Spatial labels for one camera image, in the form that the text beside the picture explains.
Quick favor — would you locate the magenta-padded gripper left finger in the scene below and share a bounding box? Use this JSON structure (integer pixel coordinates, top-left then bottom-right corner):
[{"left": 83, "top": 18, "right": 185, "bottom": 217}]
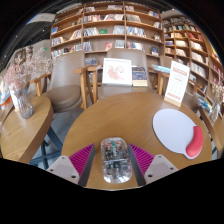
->
[{"left": 46, "top": 143, "right": 97, "bottom": 188}]

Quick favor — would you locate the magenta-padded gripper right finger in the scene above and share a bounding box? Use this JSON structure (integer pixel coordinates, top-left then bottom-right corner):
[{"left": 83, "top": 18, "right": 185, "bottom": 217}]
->
[{"left": 128, "top": 143, "right": 179, "bottom": 187}]

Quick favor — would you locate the transparent computer mouse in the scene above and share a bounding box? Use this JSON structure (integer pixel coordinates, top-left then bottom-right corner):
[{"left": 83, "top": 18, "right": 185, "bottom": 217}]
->
[{"left": 100, "top": 136, "right": 133, "bottom": 184}]

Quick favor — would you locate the white mouse pad red wrist rest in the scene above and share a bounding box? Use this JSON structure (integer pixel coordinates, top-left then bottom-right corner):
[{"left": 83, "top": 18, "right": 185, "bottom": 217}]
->
[{"left": 152, "top": 108, "right": 204, "bottom": 160}]

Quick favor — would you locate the round wooden side table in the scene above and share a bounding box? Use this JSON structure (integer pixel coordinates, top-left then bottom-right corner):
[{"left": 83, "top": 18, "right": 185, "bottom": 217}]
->
[
  {"left": 199, "top": 106, "right": 224, "bottom": 158},
  {"left": 0, "top": 95, "right": 64, "bottom": 168}
]

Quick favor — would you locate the glass vase with pink flowers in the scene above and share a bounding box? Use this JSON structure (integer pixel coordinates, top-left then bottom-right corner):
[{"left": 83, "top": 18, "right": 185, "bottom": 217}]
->
[{"left": 3, "top": 49, "right": 58, "bottom": 120}]

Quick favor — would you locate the beige armchair with wooden arms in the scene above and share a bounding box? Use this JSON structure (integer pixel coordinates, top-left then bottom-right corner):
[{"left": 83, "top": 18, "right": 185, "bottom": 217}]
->
[
  {"left": 73, "top": 48, "right": 168, "bottom": 101},
  {"left": 156, "top": 54, "right": 202, "bottom": 103},
  {"left": 28, "top": 50, "right": 86, "bottom": 113}
]

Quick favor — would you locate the stack of colourful books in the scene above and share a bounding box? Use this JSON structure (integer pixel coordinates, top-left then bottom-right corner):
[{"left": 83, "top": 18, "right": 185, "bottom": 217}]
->
[{"left": 193, "top": 91, "right": 213, "bottom": 113}]

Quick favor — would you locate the glass vase with pale flowers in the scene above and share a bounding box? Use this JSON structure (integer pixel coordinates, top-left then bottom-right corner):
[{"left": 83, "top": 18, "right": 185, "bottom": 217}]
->
[{"left": 208, "top": 79, "right": 224, "bottom": 124}]

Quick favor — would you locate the white sign card wooden base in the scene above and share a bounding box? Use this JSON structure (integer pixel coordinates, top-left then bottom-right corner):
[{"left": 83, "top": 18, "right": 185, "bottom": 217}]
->
[{"left": 163, "top": 60, "right": 191, "bottom": 108}]

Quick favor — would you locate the colourful book display stand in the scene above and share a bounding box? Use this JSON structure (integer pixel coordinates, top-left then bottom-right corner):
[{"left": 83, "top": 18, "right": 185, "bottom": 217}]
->
[{"left": 0, "top": 76, "right": 14, "bottom": 111}]

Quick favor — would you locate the dark blue book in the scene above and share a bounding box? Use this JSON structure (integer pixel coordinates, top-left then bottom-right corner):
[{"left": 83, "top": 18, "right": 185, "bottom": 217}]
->
[{"left": 131, "top": 66, "right": 149, "bottom": 88}]

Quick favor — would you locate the white framed floral picture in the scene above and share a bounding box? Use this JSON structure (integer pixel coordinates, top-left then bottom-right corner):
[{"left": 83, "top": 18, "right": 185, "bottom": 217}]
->
[{"left": 101, "top": 57, "right": 133, "bottom": 87}]

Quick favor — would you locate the distant wooden bookshelf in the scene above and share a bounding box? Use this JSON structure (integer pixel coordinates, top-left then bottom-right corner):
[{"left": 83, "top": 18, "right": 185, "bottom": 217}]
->
[{"left": 13, "top": 46, "right": 34, "bottom": 66}]

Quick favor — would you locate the curved wooden bookshelf with books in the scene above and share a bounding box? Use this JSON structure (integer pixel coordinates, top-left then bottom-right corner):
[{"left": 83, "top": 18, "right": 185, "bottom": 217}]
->
[{"left": 161, "top": 14, "right": 224, "bottom": 111}]

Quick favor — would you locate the wide wooden bookshelf with books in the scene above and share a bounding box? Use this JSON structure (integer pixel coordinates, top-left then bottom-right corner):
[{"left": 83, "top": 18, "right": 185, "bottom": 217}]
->
[{"left": 49, "top": 2, "right": 165, "bottom": 66}]

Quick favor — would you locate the white hanging ceiling panel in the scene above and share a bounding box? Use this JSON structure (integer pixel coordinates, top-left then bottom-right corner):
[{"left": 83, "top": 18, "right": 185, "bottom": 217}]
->
[{"left": 26, "top": 12, "right": 56, "bottom": 24}]

